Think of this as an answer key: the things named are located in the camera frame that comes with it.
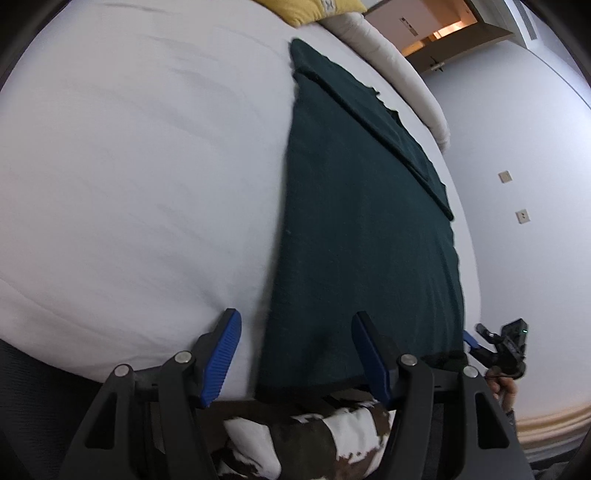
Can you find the white air vent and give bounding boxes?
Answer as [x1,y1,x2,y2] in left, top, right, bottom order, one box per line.
[518,8,540,43]

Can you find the beige rolled duvet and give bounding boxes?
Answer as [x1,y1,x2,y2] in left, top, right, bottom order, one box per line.
[321,11,451,151]

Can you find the dark green knitted sweater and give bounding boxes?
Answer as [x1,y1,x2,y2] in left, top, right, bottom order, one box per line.
[255,38,466,404]

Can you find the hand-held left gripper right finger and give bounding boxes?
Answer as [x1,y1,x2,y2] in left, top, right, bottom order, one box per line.
[351,310,532,480]

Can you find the person's right hand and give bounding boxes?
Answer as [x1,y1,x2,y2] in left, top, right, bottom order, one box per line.
[491,377,519,414]

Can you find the yellow patterned pillow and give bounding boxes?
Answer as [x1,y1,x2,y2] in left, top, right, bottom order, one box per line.
[256,0,368,27]

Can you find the brown white patterned pants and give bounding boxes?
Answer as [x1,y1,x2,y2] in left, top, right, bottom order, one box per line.
[198,390,445,480]

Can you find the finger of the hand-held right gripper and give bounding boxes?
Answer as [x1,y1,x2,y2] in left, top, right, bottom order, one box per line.
[462,329,497,370]
[475,323,505,345]

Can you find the brown wooden door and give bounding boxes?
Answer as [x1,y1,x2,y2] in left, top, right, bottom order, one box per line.
[409,22,514,73]

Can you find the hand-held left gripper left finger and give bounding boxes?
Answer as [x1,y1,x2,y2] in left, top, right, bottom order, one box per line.
[58,308,243,480]

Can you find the bed with white sheet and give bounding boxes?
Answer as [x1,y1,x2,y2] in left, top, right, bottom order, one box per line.
[0,0,482,403]

